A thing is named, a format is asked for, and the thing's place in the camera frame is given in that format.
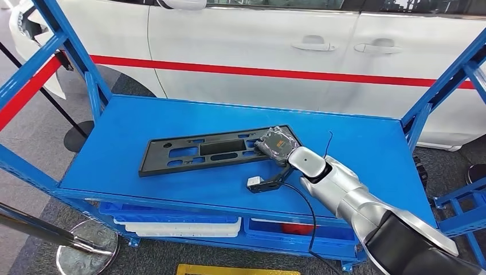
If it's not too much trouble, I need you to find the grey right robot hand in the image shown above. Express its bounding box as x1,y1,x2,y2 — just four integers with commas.
253,125,303,168

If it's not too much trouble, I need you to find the red item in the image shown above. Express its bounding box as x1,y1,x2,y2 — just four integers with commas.
280,222,315,236

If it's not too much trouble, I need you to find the thin black wire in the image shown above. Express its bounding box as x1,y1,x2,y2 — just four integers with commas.
323,131,335,159

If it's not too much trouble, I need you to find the yellow floor tape square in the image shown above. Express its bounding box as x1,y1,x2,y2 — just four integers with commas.
175,264,301,275

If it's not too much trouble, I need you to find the blue plastic crate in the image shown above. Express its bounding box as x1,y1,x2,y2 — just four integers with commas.
99,202,240,225
244,217,359,259

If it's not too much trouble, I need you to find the black camera cable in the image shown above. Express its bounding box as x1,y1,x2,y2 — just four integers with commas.
281,182,343,275

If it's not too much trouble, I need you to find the chrome stanchion post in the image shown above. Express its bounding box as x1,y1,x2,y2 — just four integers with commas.
0,202,120,275

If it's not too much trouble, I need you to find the black pole stanchion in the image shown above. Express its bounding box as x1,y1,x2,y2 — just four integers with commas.
0,41,95,154

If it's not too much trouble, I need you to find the black plastic frame part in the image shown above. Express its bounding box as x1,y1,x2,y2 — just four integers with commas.
138,125,303,178

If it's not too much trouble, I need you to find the white car red stripe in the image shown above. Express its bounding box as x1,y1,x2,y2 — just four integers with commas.
7,0,486,152

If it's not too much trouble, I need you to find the red barrier belt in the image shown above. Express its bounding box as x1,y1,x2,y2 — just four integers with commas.
0,56,64,132

